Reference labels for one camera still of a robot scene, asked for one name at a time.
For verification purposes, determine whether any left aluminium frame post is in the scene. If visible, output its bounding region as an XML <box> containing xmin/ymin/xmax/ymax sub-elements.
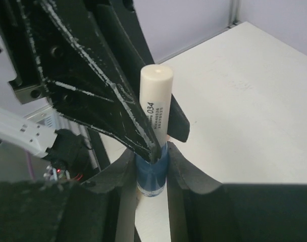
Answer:
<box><xmin>228</xmin><ymin>0</ymin><xmax>241</xmax><ymax>29</ymax></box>

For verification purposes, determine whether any blue nail polish bottle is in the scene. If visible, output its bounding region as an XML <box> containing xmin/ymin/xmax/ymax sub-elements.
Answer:
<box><xmin>135</xmin><ymin>143</ymin><xmax>169</xmax><ymax>197</ymax></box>

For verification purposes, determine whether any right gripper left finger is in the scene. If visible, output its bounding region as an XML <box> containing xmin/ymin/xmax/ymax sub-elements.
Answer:
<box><xmin>0</xmin><ymin>150</ymin><xmax>136</xmax><ymax>241</ymax></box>

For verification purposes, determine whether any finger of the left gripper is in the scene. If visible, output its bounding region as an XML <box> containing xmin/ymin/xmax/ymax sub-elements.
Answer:
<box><xmin>24</xmin><ymin>0</ymin><xmax>162</xmax><ymax>163</ymax></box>
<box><xmin>95</xmin><ymin>1</ymin><xmax>190</xmax><ymax>143</ymax></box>

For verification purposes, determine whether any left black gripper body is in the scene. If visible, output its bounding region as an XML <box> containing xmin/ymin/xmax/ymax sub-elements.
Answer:
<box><xmin>0</xmin><ymin>1</ymin><xmax>93</xmax><ymax>105</ymax></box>

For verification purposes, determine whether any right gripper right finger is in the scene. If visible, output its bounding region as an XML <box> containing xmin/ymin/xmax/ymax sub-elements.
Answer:
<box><xmin>167</xmin><ymin>143</ymin><xmax>307</xmax><ymax>241</ymax></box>

